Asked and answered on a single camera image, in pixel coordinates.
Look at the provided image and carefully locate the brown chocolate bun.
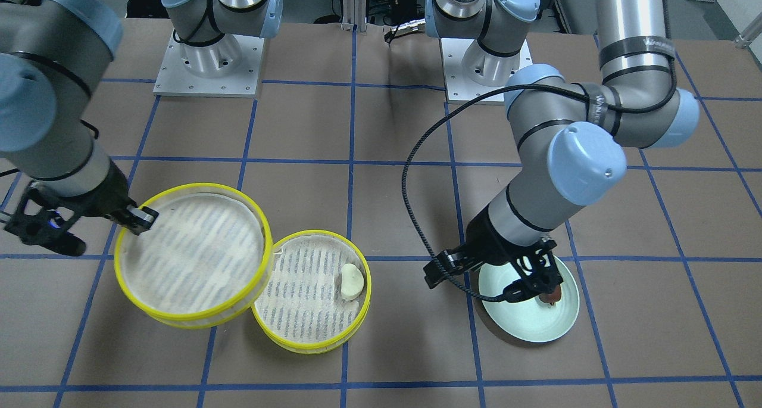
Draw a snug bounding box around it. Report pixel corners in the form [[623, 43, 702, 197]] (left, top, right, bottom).
[[537, 284, 563, 306]]

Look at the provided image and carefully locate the yellow steamer basket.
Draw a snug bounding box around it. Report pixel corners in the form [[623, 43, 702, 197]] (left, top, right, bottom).
[[251, 230, 372, 354], [114, 183, 274, 329]]

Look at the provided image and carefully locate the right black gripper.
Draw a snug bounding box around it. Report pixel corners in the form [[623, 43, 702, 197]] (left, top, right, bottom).
[[60, 162, 160, 235]]

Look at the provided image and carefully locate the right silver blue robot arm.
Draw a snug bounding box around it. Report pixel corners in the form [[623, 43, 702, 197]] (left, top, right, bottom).
[[2, 0, 283, 244]]

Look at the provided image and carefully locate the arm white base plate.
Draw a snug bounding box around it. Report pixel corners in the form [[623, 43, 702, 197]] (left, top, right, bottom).
[[153, 34, 267, 98], [440, 38, 533, 104]]

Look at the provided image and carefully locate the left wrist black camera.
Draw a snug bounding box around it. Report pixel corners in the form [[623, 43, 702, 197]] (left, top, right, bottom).
[[498, 236, 564, 303]]

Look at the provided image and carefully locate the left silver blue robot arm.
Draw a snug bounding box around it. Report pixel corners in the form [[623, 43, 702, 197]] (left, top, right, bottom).
[[424, 0, 699, 303]]

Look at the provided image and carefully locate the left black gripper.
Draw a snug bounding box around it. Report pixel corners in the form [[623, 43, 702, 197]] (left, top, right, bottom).
[[423, 207, 545, 288]]

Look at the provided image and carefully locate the white steamed bun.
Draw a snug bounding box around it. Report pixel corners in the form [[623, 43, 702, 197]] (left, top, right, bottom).
[[340, 263, 365, 302]]

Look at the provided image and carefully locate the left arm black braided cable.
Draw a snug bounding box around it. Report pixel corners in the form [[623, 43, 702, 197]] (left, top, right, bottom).
[[402, 36, 679, 304]]

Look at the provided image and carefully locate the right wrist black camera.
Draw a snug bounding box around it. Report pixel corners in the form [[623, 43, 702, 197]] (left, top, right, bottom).
[[2, 180, 86, 257]]

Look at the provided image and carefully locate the wrist black camera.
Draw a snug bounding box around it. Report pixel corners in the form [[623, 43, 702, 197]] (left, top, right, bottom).
[[2, 180, 86, 257], [498, 236, 564, 303]]

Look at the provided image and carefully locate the light green round plate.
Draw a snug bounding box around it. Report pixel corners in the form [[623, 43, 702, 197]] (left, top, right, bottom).
[[478, 257, 580, 342]]

